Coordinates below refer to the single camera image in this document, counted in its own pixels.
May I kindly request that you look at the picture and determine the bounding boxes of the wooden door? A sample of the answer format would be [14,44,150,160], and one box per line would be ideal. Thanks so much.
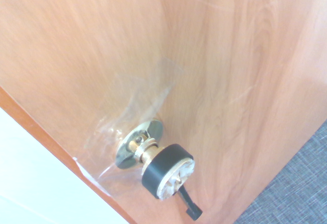
[0,0,327,224]

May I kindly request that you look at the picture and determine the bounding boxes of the clear tape on door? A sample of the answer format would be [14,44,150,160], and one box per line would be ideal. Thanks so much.
[73,55,184,199]

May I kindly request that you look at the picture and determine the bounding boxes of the black taped door knob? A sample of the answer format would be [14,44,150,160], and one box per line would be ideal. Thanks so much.
[114,118,197,201]

